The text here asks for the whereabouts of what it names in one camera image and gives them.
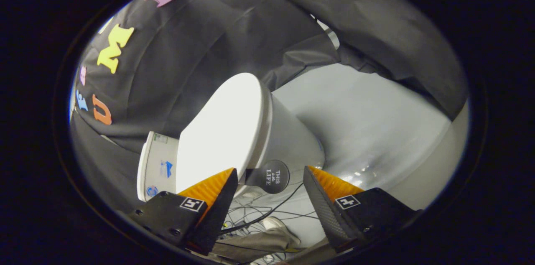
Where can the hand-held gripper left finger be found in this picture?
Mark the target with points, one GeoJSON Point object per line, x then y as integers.
{"type": "Point", "coordinates": [217, 215]}

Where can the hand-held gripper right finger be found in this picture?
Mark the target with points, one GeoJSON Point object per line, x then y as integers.
{"type": "Point", "coordinates": [326, 210]}

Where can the person's trouser leg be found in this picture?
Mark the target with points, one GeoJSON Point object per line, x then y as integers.
{"type": "Point", "coordinates": [250, 244]}

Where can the black backdrop cloth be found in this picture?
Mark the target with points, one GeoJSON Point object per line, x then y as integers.
{"type": "Point", "coordinates": [188, 68]}

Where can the person's white shoe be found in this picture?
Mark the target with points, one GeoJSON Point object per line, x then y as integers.
{"type": "Point", "coordinates": [273, 223]}

